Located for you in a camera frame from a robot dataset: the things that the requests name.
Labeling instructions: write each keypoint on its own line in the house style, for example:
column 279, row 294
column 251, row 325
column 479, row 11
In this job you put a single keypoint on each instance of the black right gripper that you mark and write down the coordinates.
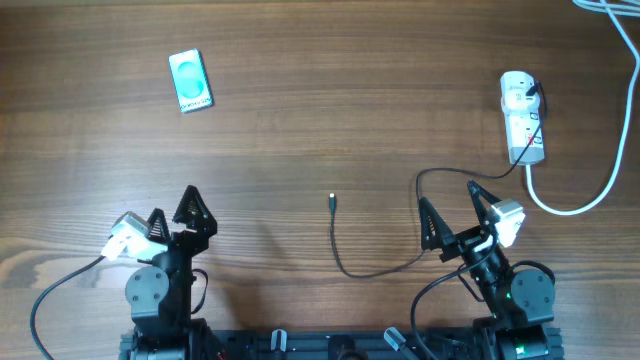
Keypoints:
column 462, row 243

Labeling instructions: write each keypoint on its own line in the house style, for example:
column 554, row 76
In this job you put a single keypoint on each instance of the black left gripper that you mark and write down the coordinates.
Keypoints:
column 196, row 242

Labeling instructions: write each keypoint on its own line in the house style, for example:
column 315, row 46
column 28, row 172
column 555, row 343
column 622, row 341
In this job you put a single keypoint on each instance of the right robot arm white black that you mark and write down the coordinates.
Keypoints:
column 519, row 296

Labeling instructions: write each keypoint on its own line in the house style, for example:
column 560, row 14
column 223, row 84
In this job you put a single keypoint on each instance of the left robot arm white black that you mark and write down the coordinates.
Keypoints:
column 160, row 292

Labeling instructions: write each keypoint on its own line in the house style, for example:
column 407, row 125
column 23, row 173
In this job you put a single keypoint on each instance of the white power strip socket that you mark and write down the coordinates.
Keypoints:
column 520, row 103

